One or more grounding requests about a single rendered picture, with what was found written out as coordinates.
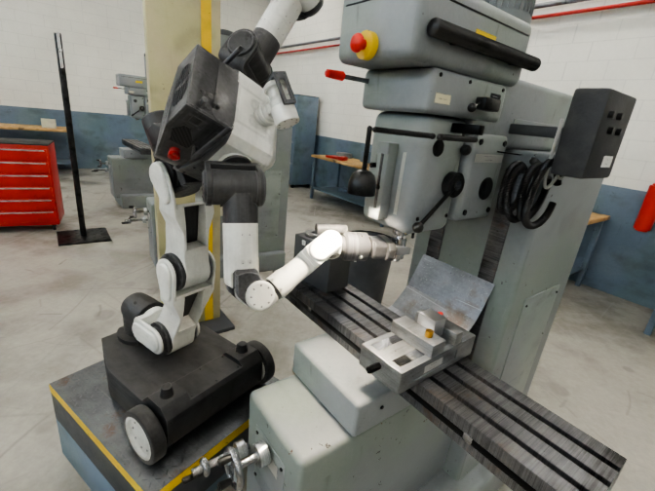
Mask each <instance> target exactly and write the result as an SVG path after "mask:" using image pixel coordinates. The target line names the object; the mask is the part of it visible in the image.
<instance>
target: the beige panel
mask: <svg viewBox="0 0 655 491"><path fill-rule="evenodd" d="M142 10H143V26H144V43H145V58H146V75H147V91H148V107H149V113H150V112H153V111H157V110H165V107H166V104H167V100H168V97H169V94H170V91H171V88H172V85H173V79H174V76H175V73H176V71H177V68H178V66H179V65H180V64H181V63H182V61H183V60H184V59H185V58H186V57H187V56H188V55H189V53H190V52H191V51H192V50H193V49H194V48H195V46H196V45H197V44H199V45H200V46H202V47H203V48H204V49H206V50H207V51H208V52H210V53H211V54H213V55H214V56H215V57H217V58H218V59H219V57H218V52H219V50H220V0H142ZM153 189H154V205H155V221H156V238H157V253H158V261H159V260H160V258H161V257H162V255H164V254H165V252H166V221H165V219H164V217H163V215H162V213H161V212H160V210H159V196H158V194H157V192H156V190H155V188H154V186H153ZM195 196H196V193H195V194H192V195H190V196H186V197H182V198H175V201H176V204H177V205H182V204H189V203H195ZM213 208H214V214H213V218H212V223H211V227H210V232H209V251H210V252H211V253H212V255H213V257H214V259H215V264H216V267H215V279H214V290H213V292H212V295H211V297H210V299H209V301H208V303H207V305H206V307H205V308H204V311H203V314H202V315H201V317H200V319H199V324H201V325H204V326H206V327H208V328H209V329H211V330H212V331H214V332H216V333H217V334H218V333H222V332H226V331H229V330H233V329H235V325H234V324H233V323H232V322H231V321H230V320H229V319H228V318H227V317H226V316H225V314H224V313H223V312H222V311H221V309H220V205H213Z"/></svg>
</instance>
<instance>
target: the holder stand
mask: <svg viewBox="0 0 655 491"><path fill-rule="evenodd" d="M319 236H321V235H316V234H315V230H314V229H311V230H306V231H305V232H303V233H298V234H295V243H294V257H295V256H296V255H297V254H298V253H299V252H300V251H301V250H303V249H304V248H305V247H306V246H308V245H309V244H310V243H312V242H313V241H314V240H315V239H317V238H318V237H319ZM294 257H293V258H294ZM349 268H350V261H344V260H343V259H342V258H341V257H337V258H335V259H329V260H327V261H325V262H324V263H323V264H321V265H320V266H319V267H318V268H317V269H316V270H315V271H313V272H312V273H311V274H310V275H309V276H307V277H306V278H305V279H304V281H305V282H307V283H309V284H311V285H313V286H314V287H316V288H318V289H320V290H321V291H323V292H325V293H329V292H332V291H335V290H338V289H340V288H343V287H346V286H347V283H348V275H349Z"/></svg>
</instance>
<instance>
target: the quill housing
mask: <svg viewBox="0 0 655 491"><path fill-rule="evenodd" d="M452 123H459V124H466V123H465V122H464V121H463V120H461V119H458V118H451V117H445V116H439V115H432V114H422V113H407V112H394V111H383V112H381V113H379V114H378V116H377V117H376V121H375V126H376V127H379V128H386V129H388V128H389V129H396V130H405V131H406V130H408V131H414V132H415V131H417V132H429V133H432V132H433V133H434V134H435V135H436V137H435V138H434V139H431V138H425V137H424V138H422V137H421V138H420V137H414V136H413V137H411V136H405V135H396V134H389V133H388V134H387V133H380V132H375V133H374V135H373V142H372V149H371V156H370V163H377V156H378V153H377V148H378V142H379V141H386V142H394V143H398V144H399V148H398V154H397V160H396V165H395V172H394V178H393V184H392V190H391V197H390V203H389V208H388V214H387V218H385V219H378V220H377V219H374V218H372V217H369V216H368V210H369V207H370V204H371V197H366V198H365V205H364V215H365V217H366V218H368V219H370V220H372V221H375V222H377V223H380V224H382V225H385V226H387V227H390V228H392V229H395V230H397V231H400V232H402V233H406V234H410V233H415V232H413V230H412V225H413V224H414V223H415V222H420V221H421V220H422V219H423V218H424V217H425V216H426V214H427V213H428V212H429V211H430V210H431V209H432V208H433V207H434V206H435V205H436V203H437V202H438V201H439V200H440V199H441V198H442V197H443V196H444V194H443V191H442V183H443V179H444V177H445V176H446V175H447V174H448V173H449V172H451V171H456V172H457V171H458V167H459V162H460V157H461V153H460V148H461V147H462V146H463V144H464V142H460V141H447V140H437V135H438V134H439V133H441V134H452V135H463V136H465V133H457V132H451V126H452ZM450 202H451V197H448V198H447V199H446V200H445V201H444V202H443V204H442V205H441V206H440V207H439V208H438V209H437V210H436V211H435V212H434V214H433V215H432V216H431V217H430V218H429V219H428V220H427V221H426V222H425V224H424V225H423V226H424V229H423V231H430V230H436V229H441V228H442V227H443V226H444V225H445V223H446V221H447V216H448V211H449V207H450ZM423 231H422V232H423Z"/></svg>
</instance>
